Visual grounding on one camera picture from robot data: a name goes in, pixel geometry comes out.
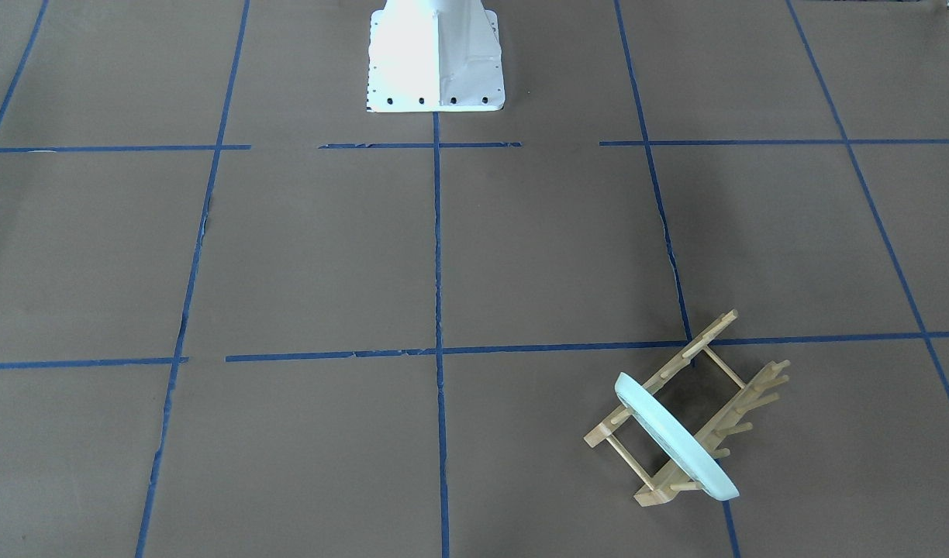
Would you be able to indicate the brown paper table cover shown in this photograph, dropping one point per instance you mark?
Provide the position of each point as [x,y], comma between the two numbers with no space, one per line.
[243,316]

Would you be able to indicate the wooden dish rack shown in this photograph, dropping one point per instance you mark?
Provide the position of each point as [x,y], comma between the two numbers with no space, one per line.
[706,395]

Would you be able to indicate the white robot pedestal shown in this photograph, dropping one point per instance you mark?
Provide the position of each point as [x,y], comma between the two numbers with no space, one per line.
[434,56]

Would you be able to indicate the light green ceramic plate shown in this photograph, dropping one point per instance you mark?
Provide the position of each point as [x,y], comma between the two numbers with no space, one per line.
[674,439]

